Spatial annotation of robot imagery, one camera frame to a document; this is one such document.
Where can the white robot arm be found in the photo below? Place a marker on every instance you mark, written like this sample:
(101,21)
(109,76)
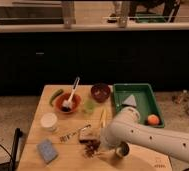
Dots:
(125,127)

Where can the green cucumber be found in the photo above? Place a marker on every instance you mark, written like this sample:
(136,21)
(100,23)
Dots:
(56,94)

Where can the metal cup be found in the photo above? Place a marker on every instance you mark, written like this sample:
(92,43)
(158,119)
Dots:
(122,150)

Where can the small green cup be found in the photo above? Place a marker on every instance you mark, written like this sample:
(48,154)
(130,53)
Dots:
(89,106)

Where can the orange fruit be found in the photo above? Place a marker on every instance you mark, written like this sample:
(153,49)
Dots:
(153,119)

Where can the dark rectangular block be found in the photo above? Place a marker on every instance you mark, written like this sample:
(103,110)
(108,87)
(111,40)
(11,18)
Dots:
(88,135)

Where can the black chair frame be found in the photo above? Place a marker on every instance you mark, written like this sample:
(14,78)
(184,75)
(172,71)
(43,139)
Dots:
(13,153)

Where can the orange bowl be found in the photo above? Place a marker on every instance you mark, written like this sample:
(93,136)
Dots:
(75,103)

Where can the green tray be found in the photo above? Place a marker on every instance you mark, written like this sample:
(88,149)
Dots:
(144,97)

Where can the white lidded container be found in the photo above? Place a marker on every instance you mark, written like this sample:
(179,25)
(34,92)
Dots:
(49,121)

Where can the dark purple bowl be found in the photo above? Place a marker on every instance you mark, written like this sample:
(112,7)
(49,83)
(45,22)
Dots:
(100,92)

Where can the yellow banana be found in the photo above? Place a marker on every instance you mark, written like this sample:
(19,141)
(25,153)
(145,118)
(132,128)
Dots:
(103,118)

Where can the blue sponge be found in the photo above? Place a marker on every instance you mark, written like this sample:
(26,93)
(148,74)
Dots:
(47,151)

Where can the silver fork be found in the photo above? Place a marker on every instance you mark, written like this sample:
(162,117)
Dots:
(69,135)

